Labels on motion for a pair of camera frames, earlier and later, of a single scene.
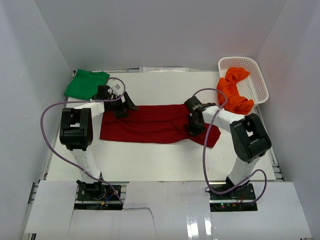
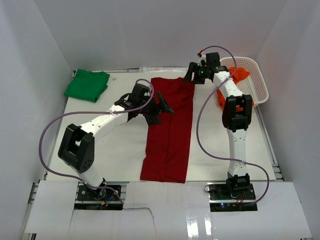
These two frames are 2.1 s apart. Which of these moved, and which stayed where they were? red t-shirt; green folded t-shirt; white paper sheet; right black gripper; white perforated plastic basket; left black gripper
Moved: left black gripper; red t-shirt; right black gripper
Stayed: green folded t-shirt; white paper sheet; white perforated plastic basket
